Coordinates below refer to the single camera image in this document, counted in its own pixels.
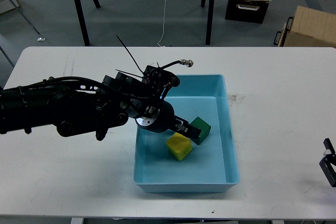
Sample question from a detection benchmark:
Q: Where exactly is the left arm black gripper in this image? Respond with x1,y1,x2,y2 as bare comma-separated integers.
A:
135,101,202,140

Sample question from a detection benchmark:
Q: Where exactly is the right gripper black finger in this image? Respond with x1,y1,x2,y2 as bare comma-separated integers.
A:
319,138,335,187

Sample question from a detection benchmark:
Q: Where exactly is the green block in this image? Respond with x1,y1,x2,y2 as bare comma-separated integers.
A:
190,116,211,145

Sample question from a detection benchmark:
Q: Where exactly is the yellow block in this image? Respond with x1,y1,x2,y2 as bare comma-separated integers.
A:
166,133,193,161

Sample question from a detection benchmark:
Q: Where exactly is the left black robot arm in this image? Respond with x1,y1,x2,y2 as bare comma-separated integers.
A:
1,66,201,141

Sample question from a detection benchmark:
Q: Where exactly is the cardboard box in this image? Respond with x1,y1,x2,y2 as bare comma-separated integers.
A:
274,6,335,48

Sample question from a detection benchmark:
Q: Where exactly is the black storage box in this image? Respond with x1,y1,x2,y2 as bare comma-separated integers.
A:
225,0,269,24

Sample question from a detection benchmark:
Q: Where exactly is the blue plastic tray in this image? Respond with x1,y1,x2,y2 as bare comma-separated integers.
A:
133,74,239,193

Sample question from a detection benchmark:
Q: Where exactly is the black zip tie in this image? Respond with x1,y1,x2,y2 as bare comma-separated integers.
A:
115,35,143,73

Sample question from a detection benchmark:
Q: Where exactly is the white cable on floor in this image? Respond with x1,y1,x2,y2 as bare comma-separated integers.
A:
157,0,169,47

